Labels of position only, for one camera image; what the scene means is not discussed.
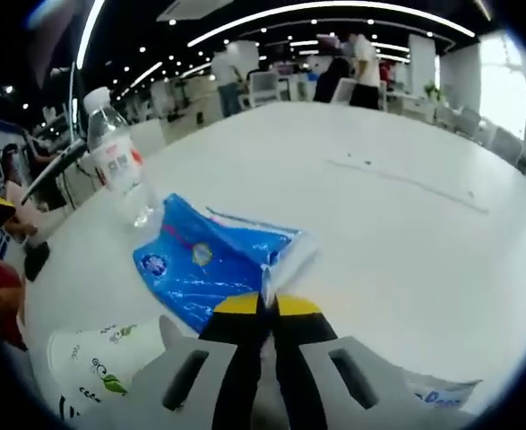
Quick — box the white office chair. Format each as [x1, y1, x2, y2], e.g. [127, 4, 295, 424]
[247, 71, 283, 109]

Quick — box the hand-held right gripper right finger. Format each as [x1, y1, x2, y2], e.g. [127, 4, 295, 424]
[274, 294, 470, 430]

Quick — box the blue tissue packet item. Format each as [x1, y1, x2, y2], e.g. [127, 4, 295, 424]
[132, 192, 323, 335]

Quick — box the large window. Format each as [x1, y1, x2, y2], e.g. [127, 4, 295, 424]
[479, 33, 526, 141]

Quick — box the black flat object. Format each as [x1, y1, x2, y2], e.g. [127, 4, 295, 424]
[22, 240, 51, 283]

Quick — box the blue-lid wet wipes packet item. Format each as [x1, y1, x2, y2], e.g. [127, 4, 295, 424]
[401, 366, 484, 411]

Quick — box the white table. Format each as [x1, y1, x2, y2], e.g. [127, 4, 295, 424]
[20, 101, 526, 417]

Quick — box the clear water bottle item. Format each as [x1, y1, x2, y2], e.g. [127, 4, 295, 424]
[84, 87, 161, 228]

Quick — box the curved ceiling light strip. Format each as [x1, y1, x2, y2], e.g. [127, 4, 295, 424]
[185, 0, 477, 48]

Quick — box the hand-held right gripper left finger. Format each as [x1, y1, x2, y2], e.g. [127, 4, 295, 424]
[82, 293, 266, 430]

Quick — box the printed paper cup item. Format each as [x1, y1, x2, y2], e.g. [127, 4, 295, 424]
[47, 322, 168, 423]

